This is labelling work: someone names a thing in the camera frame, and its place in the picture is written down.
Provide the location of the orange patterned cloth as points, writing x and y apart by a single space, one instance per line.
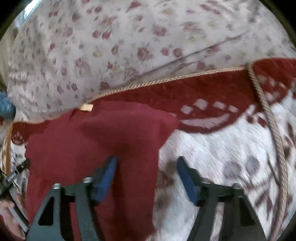
6 131

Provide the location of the blue bundle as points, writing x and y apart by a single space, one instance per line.
7 109

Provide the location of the dark red small garment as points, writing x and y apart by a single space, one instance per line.
73 146

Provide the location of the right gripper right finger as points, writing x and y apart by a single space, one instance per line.
227 204

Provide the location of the white and red floral blanket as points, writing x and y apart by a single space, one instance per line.
235 125

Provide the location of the left hand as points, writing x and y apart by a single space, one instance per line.
10 222

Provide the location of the pink floral bed sheet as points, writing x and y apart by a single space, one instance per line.
67 52

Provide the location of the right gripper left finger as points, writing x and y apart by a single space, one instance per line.
53 219

